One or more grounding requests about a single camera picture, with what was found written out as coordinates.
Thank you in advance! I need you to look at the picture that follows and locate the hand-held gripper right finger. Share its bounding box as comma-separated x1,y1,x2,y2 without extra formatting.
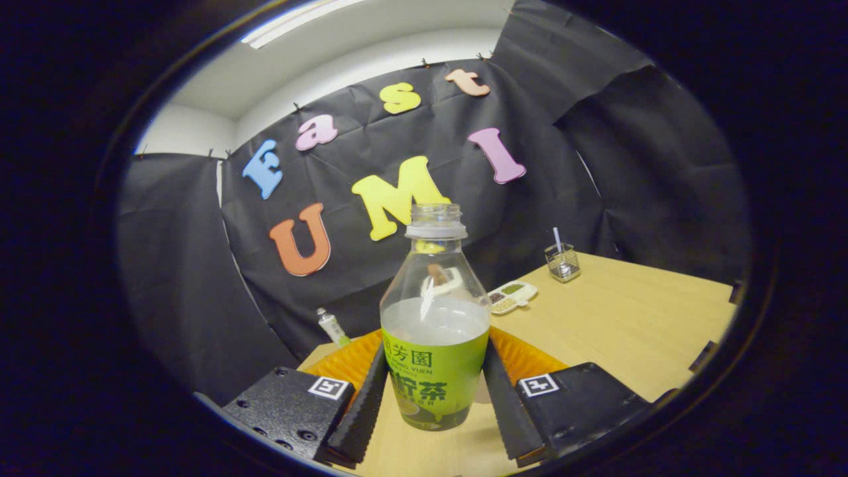
482,328,653,463

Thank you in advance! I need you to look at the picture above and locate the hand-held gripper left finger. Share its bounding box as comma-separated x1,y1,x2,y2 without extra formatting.
222,329,390,464

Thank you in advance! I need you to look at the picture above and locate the green label juice bottle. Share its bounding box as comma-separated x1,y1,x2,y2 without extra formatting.
380,203,492,432

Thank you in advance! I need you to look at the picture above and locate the small white green bottle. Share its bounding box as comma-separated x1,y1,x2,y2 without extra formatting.
316,307,352,348

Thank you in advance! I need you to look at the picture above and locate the white divided snack tray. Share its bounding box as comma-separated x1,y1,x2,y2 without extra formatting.
487,280,539,316

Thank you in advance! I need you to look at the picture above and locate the wooden table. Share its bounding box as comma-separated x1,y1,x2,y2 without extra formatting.
297,252,739,475

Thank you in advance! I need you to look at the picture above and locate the cream toaster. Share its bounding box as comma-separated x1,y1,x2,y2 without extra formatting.
420,264,464,299

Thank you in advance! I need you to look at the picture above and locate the wire mesh pen holder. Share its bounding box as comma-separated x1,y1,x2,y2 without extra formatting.
545,243,582,284

